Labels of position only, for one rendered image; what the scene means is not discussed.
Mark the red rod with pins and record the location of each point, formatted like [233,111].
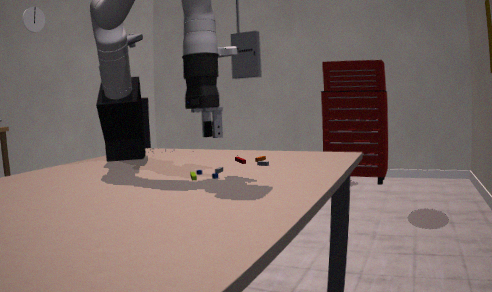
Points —
[240,160]

